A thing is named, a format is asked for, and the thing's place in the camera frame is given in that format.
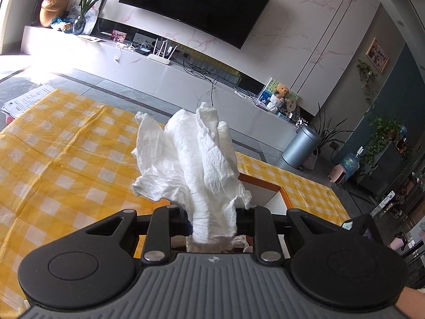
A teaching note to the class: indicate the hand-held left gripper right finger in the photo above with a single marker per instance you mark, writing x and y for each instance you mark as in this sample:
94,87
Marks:
244,222

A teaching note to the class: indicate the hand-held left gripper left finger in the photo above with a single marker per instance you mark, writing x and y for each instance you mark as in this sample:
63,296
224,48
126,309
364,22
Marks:
179,224

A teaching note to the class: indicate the white cardboard box orange rim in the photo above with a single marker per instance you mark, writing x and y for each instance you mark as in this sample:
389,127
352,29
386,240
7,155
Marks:
277,202

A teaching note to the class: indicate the white paper towel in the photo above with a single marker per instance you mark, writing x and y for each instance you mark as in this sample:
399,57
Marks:
199,159

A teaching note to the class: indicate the person's right forearm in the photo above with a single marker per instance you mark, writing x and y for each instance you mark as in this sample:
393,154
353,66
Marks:
411,304

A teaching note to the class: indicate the pink pot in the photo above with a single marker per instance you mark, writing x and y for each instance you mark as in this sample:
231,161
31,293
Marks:
397,243

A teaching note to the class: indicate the pink heater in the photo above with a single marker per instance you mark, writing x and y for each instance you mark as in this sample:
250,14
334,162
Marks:
337,174

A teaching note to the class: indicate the dark cabinet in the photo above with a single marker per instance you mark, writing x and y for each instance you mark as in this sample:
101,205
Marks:
385,172

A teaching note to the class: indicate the blue water jug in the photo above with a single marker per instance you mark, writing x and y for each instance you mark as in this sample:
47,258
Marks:
352,164

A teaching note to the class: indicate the woven basket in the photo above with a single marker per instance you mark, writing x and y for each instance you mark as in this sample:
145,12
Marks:
310,162

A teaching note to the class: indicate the silver trash can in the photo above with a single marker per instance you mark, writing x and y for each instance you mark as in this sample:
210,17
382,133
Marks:
300,148

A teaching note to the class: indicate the bushy green pothos plant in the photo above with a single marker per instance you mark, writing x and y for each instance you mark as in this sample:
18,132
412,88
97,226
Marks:
381,136

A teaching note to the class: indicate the long-leaf potted plant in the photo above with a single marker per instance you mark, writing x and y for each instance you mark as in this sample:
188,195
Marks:
328,133

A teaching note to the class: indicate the yellow checkered tablecloth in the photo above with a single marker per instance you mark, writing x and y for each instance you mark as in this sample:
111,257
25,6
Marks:
66,172

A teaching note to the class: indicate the green picture book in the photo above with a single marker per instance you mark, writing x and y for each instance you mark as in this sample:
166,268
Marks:
265,93

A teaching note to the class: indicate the brown teddy bear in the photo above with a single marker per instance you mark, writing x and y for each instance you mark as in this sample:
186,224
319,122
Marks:
281,91

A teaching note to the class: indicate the hanging vine plant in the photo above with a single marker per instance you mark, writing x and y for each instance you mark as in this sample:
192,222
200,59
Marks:
367,76

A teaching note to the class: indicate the white marble television cabinet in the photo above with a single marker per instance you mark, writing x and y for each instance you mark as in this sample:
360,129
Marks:
149,69

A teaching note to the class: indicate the white router with antennas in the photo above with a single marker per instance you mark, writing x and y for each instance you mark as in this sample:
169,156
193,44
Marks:
161,58

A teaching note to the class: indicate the small black box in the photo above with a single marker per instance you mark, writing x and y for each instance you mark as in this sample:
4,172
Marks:
143,50

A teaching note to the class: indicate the stack of papers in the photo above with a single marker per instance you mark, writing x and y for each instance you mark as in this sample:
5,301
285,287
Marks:
28,101

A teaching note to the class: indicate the small pink photo card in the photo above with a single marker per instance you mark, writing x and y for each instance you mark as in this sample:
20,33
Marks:
119,36

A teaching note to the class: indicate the black framed picture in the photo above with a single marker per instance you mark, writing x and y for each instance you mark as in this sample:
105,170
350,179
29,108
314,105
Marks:
96,15

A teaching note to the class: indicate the blue snack bag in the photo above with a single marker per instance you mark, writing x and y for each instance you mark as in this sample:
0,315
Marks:
61,25

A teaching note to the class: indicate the green plant in glass vase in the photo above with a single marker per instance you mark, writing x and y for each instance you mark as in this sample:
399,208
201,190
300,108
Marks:
83,13

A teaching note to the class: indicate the golden acorn jar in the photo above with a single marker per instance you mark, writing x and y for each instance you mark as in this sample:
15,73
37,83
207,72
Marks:
53,11

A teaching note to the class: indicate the framed wall picture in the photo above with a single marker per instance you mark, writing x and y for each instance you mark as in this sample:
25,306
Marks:
377,55

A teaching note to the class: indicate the black wall television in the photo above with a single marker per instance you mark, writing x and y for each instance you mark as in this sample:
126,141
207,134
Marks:
199,3

